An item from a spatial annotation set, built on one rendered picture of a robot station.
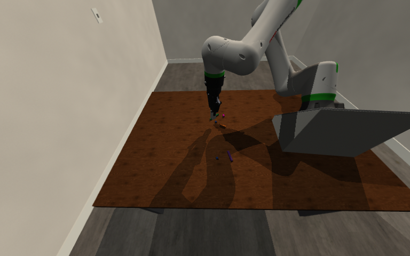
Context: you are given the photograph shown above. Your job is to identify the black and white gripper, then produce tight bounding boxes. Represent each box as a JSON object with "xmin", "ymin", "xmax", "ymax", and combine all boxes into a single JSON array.
[{"xmin": 207, "ymin": 87, "xmax": 222, "ymax": 120}]

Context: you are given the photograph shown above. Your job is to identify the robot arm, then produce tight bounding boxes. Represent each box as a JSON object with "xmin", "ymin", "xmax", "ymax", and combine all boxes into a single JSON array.
[{"xmin": 201, "ymin": 0, "xmax": 344, "ymax": 111}]

